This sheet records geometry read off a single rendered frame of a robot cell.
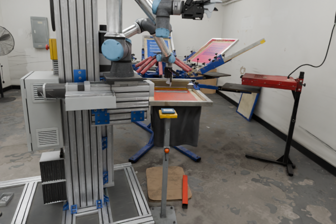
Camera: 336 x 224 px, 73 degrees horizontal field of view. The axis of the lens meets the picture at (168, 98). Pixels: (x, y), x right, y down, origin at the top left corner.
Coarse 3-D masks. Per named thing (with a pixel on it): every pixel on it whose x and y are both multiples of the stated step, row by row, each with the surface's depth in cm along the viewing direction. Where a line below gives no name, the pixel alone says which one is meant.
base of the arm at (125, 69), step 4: (120, 60) 137; (124, 60) 137; (128, 60) 139; (112, 64) 140; (116, 64) 138; (120, 64) 137; (124, 64) 138; (128, 64) 140; (112, 68) 139; (116, 68) 138; (120, 68) 137; (124, 68) 138; (128, 68) 139; (132, 68) 143; (112, 72) 138; (116, 72) 137; (120, 72) 137; (124, 72) 138; (128, 72) 139; (132, 72) 142; (116, 76) 138; (120, 76) 137; (124, 76) 138; (128, 76) 139
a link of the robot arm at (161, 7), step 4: (156, 0) 117; (160, 0) 117; (164, 0) 117; (168, 0) 117; (172, 0) 117; (152, 4) 117; (156, 4) 116; (160, 4) 116; (164, 4) 116; (168, 4) 116; (172, 4) 116; (152, 8) 118; (156, 8) 117; (160, 8) 117; (164, 8) 117; (168, 8) 116; (172, 8) 116; (152, 12) 119; (156, 12) 119; (160, 12) 117; (164, 12) 117; (168, 12) 118; (172, 12) 118
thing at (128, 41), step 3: (126, 39) 135; (129, 39) 137; (126, 42) 135; (129, 42) 137; (129, 45) 137; (129, 48) 137; (129, 51) 137; (129, 54) 139; (126, 57) 138; (129, 57) 139
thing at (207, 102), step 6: (198, 90) 237; (204, 96) 212; (150, 102) 188; (156, 102) 188; (162, 102) 189; (168, 102) 190; (174, 102) 190; (180, 102) 191; (186, 102) 192; (192, 102) 192; (198, 102) 193; (204, 102) 194; (210, 102) 194
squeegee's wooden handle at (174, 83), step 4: (152, 80) 244; (156, 80) 245; (160, 80) 245; (164, 80) 246; (172, 80) 248; (176, 80) 249; (180, 80) 250; (156, 84) 246; (160, 84) 246; (164, 84) 247; (168, 84) 247; (172, 84) 248; (176, 84) 248; (180, 84) 249; (184, 84) 249
